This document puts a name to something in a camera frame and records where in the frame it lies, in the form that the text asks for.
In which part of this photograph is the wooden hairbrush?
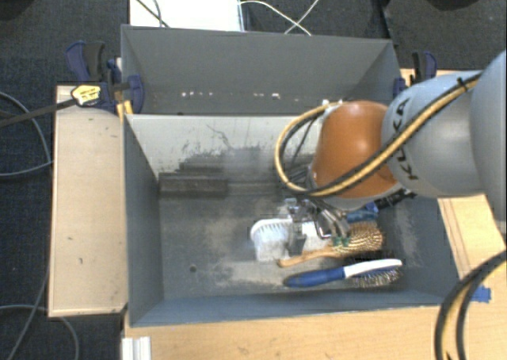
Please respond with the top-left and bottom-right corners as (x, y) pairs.
(276, 221), (386, 269)

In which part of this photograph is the grey metal bin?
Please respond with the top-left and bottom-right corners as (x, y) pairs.
(120, 24), (460, 328)

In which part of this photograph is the black cylinder on white bracket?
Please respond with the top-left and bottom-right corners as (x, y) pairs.
(373, 187), (417, 209)

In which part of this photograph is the blue and white hairbrush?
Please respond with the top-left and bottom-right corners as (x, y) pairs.
(282, 258), (404, 289)

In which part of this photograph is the blue plastic thing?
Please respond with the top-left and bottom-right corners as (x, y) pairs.
(347, 208), (378, 224)

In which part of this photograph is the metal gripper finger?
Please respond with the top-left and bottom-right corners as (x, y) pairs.
(296, 221), (308, 255)
(285, 215), (298, 255)

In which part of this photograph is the pale wood board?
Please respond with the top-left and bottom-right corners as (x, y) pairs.
(47, 85), (130, 318)

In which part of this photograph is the white bristle brush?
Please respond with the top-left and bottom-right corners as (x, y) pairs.
(250, 216), (330, 262)

